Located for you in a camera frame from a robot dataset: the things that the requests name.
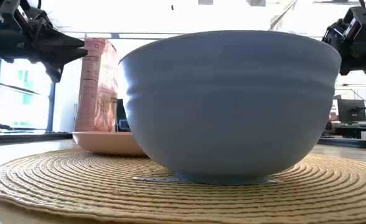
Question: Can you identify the pink plate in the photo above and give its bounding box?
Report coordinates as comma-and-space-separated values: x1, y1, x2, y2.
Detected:
72, 131, 147, 157

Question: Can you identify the dark background monitor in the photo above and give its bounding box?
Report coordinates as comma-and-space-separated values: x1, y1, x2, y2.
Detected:
337, 98, 366, 123

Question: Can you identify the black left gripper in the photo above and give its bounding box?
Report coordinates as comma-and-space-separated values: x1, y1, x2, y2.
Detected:
0, 26, 88, 83

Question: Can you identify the blue bowl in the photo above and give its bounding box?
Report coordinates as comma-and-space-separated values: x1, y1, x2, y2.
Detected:
118, 29, 343, 186

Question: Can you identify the round woven straw placemat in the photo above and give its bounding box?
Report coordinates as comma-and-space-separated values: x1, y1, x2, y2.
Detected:
0, 147, 366, 224

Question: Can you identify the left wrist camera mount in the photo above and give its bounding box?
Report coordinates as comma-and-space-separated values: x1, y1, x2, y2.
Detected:
0, 0, 52, 29

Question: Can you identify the background desk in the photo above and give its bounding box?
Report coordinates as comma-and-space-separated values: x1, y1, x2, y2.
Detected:
324, 122, 366, 139

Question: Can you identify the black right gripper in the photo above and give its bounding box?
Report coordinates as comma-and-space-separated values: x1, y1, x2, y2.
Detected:
339, 38, 366, 76

